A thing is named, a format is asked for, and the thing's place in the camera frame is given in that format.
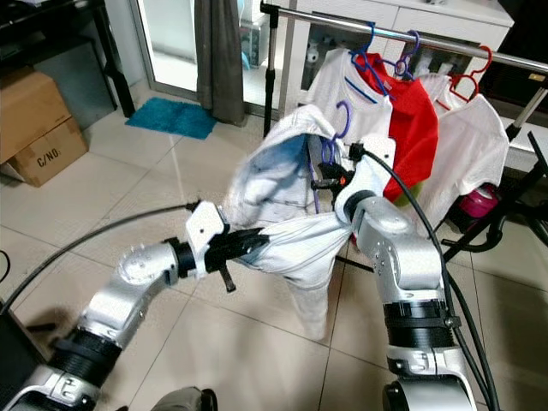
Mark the light washed denim jeans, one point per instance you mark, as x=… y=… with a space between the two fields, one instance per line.
x=265 y=180

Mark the purple plastic hanger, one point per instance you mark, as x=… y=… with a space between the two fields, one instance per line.
x=417 y=43
x=348 y=120

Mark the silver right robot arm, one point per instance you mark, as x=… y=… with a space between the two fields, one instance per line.
x=411 y=257

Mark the blue plastic hanger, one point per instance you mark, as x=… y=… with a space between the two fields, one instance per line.
x=372 y=75

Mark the red plastic hanger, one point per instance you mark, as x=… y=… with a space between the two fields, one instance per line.
x=488 y=60

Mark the green plush toy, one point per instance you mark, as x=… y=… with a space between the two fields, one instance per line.
x=413 y=188

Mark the red shirt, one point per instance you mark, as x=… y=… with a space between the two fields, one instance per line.
x=415 y=120

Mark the grey robot leg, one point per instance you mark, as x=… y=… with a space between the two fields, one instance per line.
x=180 y=401

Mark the teal floor mat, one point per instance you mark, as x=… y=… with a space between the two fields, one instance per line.
x=171 y=118

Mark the grey curtain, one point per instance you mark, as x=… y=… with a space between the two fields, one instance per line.
x=218 y=60

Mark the white glass-door cabinet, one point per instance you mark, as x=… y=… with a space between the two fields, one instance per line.
x=437 y=13

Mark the small cardboard box printed C/NO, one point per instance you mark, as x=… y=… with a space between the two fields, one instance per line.
x=56 y=158

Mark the glass balcony door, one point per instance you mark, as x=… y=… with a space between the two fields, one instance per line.
x=171 y=43

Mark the large plain cardboard box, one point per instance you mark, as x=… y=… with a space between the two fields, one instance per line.
x=34 y=107

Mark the grey flat panel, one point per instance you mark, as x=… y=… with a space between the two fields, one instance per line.
x=81 y=86

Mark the black chair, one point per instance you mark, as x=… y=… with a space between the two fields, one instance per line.
x=8 y=360

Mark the black desk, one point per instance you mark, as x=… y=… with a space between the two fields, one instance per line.
x=51 y=26

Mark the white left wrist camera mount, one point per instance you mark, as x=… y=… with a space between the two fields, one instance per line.
x=204 y=229

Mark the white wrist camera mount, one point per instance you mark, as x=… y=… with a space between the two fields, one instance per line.
x=204 y=229
x=375 y=167

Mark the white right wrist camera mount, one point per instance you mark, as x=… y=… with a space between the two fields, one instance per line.
x=375 y=167

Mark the black clothes rack frame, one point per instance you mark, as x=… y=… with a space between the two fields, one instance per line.
x=270 y=86

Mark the silver clothes rack rail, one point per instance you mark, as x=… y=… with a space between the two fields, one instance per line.
x=462 y=50

